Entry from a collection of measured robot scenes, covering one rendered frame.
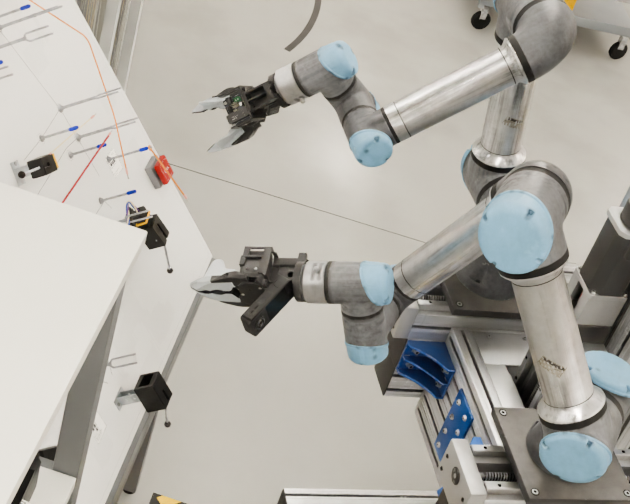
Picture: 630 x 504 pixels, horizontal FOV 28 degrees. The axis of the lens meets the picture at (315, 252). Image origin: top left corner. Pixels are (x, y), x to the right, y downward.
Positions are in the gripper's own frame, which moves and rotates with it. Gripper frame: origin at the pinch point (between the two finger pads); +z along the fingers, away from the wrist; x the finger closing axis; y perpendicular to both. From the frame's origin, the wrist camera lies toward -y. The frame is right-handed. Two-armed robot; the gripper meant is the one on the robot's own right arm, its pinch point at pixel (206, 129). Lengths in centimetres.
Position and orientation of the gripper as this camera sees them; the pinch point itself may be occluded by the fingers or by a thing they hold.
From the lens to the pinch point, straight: 258.6
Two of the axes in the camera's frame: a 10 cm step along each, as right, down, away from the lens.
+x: 3.8, 9.2, -0.5
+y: -3.9, 1.1, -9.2
